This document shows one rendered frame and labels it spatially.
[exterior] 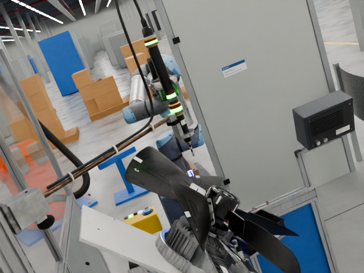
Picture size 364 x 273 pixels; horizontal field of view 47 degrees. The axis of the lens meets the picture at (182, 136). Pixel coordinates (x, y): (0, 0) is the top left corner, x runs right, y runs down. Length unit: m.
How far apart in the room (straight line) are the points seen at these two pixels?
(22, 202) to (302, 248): 1.56
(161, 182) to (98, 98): 9.29
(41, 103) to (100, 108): 1.88
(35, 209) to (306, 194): 1.41
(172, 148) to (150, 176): 0.77
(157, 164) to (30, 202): 0.55
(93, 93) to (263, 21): 7.68
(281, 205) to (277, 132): 1.58
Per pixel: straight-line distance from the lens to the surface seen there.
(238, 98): 3.47
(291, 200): 2.16
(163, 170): 1.53
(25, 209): 1.16
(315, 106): 2.08
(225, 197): 1.47
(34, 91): 9.39
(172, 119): 1.46
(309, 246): 2.34
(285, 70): 3.59
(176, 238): 1.49
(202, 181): 1.76
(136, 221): 1.95
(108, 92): 10.74
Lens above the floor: 1.89
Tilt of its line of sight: 16 degrees down
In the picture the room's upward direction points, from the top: 21 degrees counter-clockwise
